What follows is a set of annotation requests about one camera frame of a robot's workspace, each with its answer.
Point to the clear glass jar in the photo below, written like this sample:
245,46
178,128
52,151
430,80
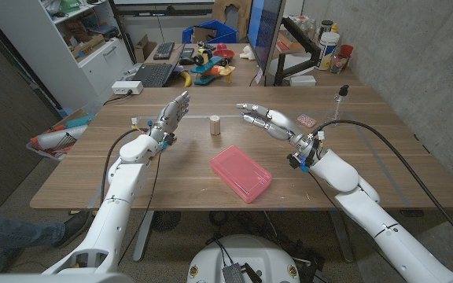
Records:
338,63

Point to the colourful toy airplane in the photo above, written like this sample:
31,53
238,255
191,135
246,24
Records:
211,67

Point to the pink plastic pencil case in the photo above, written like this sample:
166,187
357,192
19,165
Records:
240,173

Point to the white canister blue label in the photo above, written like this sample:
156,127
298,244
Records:
326,51

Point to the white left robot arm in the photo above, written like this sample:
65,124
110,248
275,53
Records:
118,204

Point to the black computer monitor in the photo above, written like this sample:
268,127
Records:
264,31

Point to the white power strip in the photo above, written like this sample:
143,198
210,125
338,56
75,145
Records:
126,87

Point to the flat white box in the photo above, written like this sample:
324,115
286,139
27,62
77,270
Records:
302,80

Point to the red bowl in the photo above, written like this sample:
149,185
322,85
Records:
223,54

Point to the black computer mouse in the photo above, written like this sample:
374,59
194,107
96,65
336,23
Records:
186,61

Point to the small pink blister pack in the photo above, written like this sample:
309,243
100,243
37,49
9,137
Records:
306,120

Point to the brown cardboard box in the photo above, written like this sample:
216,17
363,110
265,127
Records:
144,49

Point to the black keyboard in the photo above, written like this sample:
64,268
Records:
164,50

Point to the dark shoe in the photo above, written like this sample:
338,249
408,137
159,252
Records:
75,228

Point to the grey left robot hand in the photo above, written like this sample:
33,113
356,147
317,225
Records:
170,118

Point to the person's leg in jeans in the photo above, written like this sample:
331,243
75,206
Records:
6,234

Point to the red cup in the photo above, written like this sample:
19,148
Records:
346,51

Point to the white shelf cabinet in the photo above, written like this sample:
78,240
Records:
53,59

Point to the grey table leg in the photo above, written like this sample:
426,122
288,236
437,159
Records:
142,239
342,239

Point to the small beige cylinder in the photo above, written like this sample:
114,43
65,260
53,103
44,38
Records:
215,125

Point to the yellow banana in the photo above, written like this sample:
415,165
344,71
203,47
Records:
187,79

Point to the jar with black lid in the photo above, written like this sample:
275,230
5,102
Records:
325,28

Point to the white toy figure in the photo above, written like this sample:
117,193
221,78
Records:
247,53

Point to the blue plastic bin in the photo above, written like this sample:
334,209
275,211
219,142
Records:
220,31

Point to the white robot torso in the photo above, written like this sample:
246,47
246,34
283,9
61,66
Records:
246,251

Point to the black laptop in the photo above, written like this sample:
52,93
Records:
153,74

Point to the floor tray with rolls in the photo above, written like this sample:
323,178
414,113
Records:
59,137

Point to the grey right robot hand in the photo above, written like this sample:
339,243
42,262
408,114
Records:
281,123

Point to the clear dispenser bottle black pump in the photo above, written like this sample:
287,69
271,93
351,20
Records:
338,104

